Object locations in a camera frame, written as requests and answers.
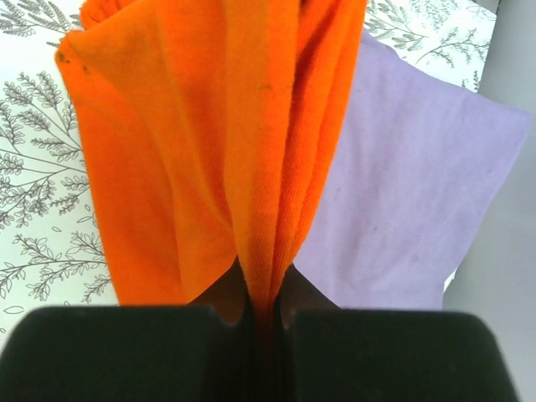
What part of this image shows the purple folded t-shirt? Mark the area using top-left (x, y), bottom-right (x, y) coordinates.
top-left (294, 33), bottom-right (530, 310)

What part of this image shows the orange t-shirt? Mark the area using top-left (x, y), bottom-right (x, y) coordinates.
top-left (55, 1), bottom-right (366, 311)

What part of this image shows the white folded t-shirt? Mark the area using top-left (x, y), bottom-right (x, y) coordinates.
top-left (442, 271), bottom-right (456, 311)

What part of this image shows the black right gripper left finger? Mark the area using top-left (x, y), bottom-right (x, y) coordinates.
top-left (1, 266), bottom-right (250, 401)

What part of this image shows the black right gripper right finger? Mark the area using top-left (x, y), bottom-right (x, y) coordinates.
top-left (276, 268), bottom-right (518, 401)

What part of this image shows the floral table mat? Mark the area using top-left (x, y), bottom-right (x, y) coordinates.
top-left (1, 1), bottom-right (497, 340)

